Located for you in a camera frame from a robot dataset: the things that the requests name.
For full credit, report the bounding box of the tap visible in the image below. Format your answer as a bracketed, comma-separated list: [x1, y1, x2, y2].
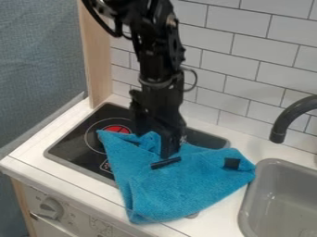
[268, 94, 317, 144]

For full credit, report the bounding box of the toy stove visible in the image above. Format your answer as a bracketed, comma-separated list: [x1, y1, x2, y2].
[42, 101, 232, 189]

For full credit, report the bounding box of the blue cloth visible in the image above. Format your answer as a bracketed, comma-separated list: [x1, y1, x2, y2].
[95, 129, 258, 225]

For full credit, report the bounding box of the toy sink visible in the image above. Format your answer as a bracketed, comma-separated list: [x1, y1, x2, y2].
[236, 157, 317, 237]

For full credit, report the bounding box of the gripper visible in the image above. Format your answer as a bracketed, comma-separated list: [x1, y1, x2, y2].
[128, 71, 189, 160]

